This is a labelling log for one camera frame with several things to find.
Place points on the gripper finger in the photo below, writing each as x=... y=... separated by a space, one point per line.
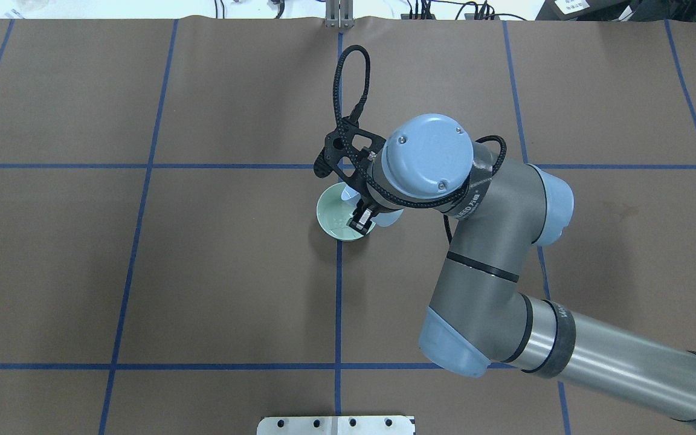
x=361 y=219

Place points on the light blue plastic cup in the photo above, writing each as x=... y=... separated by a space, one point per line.
x=390 y=217

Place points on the green ceramic bowl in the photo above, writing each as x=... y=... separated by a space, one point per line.
x=334 y=213

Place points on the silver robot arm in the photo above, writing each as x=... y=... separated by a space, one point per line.
x=477 y=315

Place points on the brown paper table cover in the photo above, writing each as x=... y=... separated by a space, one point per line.
x=162 y=270

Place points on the black box with label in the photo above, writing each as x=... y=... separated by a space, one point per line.
x=591 y=11

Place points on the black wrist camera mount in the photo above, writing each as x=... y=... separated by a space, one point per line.
x=349 y=152

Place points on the white pedestal column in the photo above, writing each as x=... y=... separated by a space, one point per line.
x=366 y=424

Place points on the aluminium frame post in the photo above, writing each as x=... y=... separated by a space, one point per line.
x=339 y=14

